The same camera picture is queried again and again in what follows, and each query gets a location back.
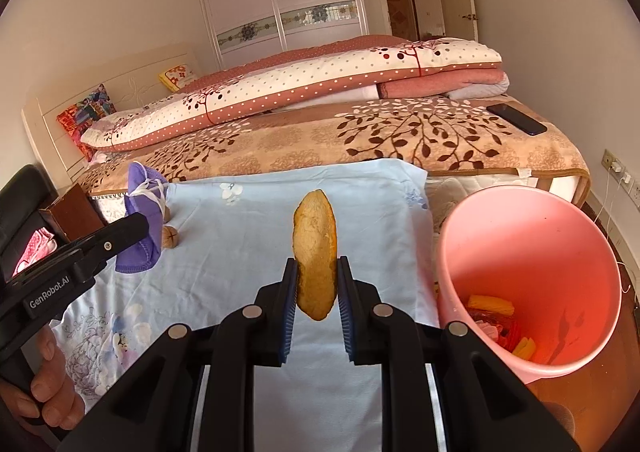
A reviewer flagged pink dotted cloth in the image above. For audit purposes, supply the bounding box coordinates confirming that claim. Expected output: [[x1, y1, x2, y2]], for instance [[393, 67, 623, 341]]
[[12, 227, 59, 279]]

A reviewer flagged pink folded blanket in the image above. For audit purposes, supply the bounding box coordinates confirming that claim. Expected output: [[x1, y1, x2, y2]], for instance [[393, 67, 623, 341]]
[[377, 69, 506, 100]]

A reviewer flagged person's left hand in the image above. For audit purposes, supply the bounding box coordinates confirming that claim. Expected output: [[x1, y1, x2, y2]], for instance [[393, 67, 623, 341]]
[[0, 324, 87, 434]]

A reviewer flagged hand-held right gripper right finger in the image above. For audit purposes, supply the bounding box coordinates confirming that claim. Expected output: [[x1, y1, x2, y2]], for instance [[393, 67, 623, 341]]
[[336, 256, 581, 452]]

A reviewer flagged red white snack wrapper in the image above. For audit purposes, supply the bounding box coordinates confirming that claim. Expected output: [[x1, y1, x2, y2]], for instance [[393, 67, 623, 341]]
[[470, 312, 523, 350]]

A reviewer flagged pink plastic bin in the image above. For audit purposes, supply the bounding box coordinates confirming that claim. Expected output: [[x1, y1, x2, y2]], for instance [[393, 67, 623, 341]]
[[436, 185, 623, 385]]

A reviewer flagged yellow paper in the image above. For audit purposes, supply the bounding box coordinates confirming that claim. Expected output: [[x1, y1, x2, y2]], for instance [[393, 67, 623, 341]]
[[512, 337, 537, 361]]

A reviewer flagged white charger cable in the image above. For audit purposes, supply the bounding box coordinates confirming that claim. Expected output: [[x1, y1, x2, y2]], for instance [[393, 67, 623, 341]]
[[596, 159, 633, 294]]

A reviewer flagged colourful patchwork pillow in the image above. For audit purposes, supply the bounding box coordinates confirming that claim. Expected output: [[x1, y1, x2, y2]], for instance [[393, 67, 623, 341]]
[[56, 84, 117, 163]]

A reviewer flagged cream bed headboard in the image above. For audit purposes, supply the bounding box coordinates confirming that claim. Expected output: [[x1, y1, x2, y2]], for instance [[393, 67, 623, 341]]
[[21, 43, 201, 183]]

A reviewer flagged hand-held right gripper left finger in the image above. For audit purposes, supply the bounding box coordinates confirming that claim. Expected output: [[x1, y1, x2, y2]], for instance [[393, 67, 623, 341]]
[[60, 257, 300, 452]]

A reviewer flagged dark wooden nightstand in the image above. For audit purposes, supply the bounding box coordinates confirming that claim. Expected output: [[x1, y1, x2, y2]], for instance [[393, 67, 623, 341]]
[[37, 182, 108, 246]]

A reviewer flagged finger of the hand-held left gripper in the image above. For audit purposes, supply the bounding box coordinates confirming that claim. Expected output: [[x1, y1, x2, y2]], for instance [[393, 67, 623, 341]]
[[65, 212, 152, 278]]

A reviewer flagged black smartphone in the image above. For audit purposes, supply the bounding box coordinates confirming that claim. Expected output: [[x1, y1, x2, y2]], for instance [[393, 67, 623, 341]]
[[486, 103, 548, 137]]

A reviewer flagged purple face mask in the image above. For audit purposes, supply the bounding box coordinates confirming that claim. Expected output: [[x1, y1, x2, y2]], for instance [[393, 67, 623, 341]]
[[116, 161, 173, 275]]

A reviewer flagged white dotted tree-print quilt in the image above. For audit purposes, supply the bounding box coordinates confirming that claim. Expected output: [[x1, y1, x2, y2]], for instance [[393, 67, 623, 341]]
[[80, 37, 503, 153]]

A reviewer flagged brown leaf-print blanket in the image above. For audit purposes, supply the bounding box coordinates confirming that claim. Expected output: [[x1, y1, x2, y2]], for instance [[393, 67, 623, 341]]
[[80, 94, 591, 199]]

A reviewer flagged large orange peel piece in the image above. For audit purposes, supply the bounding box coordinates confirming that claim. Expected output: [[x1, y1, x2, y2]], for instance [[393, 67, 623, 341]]
[[292, 188, 339, 323]]

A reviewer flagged light blue floral cloth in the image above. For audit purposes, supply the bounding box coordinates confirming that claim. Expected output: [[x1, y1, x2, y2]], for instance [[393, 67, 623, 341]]
[[50, 158, 442, 452]]

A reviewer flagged yellow floral pillow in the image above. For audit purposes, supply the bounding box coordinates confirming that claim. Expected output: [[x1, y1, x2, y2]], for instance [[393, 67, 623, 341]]
[[159, 64, 197, 93]]

